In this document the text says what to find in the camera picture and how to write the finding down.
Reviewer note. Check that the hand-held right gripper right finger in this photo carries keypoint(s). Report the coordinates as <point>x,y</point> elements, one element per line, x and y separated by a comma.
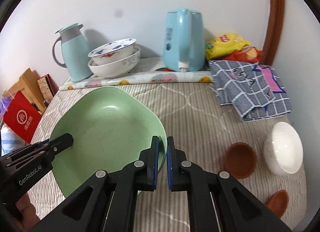
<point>170,167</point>

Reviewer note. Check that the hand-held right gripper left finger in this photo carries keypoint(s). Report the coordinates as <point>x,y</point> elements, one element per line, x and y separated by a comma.
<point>155,164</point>

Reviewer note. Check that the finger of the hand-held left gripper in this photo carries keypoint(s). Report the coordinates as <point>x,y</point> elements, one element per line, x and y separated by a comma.
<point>61,143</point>

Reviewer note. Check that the green square plate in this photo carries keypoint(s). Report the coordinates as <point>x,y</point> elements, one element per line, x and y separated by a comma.
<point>107,127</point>

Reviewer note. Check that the small brown bowl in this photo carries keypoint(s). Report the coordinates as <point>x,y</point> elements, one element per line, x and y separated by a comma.
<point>240,157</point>
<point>277,200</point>

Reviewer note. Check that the plain white bowl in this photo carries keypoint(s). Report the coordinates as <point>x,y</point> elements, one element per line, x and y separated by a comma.
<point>285,147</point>

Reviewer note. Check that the person's left hand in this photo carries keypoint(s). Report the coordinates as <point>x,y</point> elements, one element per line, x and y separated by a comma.
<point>26,209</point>

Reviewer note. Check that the pale blue plastic bag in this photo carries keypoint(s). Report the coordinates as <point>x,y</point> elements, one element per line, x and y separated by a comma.
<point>11,137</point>

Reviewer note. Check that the red paper bag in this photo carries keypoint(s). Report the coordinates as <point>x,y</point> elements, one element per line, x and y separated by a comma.
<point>22,119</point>

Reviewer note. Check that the red patterned book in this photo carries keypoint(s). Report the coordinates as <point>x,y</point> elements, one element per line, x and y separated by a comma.
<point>46,87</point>

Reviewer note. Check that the light blue thermos jug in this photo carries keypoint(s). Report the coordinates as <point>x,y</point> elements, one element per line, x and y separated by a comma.
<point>75,57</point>

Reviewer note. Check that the rolled fruit print tablecloth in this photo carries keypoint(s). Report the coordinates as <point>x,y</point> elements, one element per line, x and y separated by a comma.
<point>140,78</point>

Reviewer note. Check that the white swirl pattern bowl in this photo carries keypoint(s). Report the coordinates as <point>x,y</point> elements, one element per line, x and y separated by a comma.
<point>112,70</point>

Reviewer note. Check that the blue fish print bowl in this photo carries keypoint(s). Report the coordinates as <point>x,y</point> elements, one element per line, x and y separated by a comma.
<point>117,54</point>

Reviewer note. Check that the grey checked cloth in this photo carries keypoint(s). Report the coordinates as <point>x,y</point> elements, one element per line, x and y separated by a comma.
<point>250,92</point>

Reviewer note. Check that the light blue electric kettle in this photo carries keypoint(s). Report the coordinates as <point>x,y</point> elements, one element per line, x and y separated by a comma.
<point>185,44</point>

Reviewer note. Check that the yellow chip bag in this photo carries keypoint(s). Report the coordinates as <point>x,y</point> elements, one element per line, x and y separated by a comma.
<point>225,47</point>

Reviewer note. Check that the red chip bag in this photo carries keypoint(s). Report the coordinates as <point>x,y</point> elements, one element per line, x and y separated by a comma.
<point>250,54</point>

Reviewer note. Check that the brown wooden door frame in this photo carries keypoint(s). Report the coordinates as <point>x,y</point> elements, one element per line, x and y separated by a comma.
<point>276,10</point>

